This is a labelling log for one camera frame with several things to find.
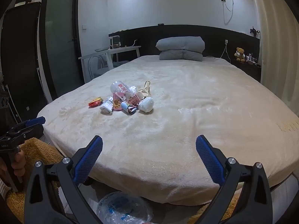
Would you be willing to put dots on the black speaker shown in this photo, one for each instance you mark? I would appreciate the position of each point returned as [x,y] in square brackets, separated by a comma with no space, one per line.
[4,102]

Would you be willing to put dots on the red snack packet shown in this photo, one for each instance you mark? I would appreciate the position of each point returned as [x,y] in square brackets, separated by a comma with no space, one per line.
[95,102]

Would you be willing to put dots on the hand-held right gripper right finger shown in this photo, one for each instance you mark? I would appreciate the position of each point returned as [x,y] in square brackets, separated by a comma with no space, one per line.
[209,158]

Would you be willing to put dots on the white desk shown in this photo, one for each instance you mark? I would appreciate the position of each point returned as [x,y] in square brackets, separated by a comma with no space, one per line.
[121,49]

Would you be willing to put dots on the cream curtain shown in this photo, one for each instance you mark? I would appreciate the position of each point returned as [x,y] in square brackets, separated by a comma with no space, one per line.
[275,51]

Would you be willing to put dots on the grey tray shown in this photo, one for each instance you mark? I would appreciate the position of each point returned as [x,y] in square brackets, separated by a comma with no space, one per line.
[101,49]

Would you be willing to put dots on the blue pink packet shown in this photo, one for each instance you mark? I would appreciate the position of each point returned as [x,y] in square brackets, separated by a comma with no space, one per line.
[129,108]

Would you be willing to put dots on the small bottles on nightstand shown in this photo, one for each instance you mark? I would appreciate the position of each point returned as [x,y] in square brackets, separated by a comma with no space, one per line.
[251,60]

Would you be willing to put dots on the black headboard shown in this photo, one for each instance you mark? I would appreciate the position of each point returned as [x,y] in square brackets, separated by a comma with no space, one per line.
[144,37]

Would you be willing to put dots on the pink cookie packet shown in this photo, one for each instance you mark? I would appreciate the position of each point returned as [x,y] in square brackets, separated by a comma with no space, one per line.
[117,103]

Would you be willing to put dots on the grey folded quilt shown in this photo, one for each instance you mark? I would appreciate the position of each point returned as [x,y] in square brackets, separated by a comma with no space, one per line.
[181,47]

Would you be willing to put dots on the white wrapper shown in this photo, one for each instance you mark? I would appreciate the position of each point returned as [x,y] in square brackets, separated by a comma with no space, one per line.
[107,105]

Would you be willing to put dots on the frosted glass door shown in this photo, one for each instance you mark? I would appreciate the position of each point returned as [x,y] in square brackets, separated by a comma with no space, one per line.
[60,39]

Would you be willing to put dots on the white ball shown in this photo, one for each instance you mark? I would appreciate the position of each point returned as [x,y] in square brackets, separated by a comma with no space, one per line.
[146,104]

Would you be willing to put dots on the clear plastic wrap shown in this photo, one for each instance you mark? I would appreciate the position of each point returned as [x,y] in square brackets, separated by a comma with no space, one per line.
[132,90]

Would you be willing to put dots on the black panel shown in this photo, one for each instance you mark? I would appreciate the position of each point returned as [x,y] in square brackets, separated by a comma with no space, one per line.
[21,63]

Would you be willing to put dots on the white metal chair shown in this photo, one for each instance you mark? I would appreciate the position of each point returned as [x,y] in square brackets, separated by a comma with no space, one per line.
[99,66]

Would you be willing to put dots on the clear plastic bin bag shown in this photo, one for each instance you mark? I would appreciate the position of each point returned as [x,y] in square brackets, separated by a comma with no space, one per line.
[121,210]

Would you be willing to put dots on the clear plastic bag red print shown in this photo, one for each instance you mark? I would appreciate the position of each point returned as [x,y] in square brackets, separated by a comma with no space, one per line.
[119,87]

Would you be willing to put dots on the brown teddy bear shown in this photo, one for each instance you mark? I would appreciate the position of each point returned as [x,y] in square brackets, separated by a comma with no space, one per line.
[240,54]

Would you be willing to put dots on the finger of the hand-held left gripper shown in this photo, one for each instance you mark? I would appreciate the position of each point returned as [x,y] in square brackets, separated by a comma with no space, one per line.
[35,120]
[32,130]

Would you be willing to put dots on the dark plant figure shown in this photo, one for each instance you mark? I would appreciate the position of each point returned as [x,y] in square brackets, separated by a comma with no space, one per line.
[254,31]

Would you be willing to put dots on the pink paper cup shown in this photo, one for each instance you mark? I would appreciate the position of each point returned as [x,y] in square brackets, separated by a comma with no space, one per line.
[135,99]

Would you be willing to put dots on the white kettle appliance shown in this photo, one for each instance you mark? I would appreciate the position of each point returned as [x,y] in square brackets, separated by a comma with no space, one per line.
[115,42]

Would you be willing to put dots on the beige tote bag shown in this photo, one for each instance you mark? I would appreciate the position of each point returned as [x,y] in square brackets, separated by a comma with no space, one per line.
[146,90]

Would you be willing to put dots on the person's left hand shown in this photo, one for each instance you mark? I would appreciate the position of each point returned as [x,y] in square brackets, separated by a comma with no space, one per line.
[19,163]

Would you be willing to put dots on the cream fleece blanket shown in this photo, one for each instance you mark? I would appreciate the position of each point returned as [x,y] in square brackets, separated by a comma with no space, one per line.
[186,121]

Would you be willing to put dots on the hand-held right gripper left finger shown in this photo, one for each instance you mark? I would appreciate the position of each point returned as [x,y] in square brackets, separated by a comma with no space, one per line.
[90,158]

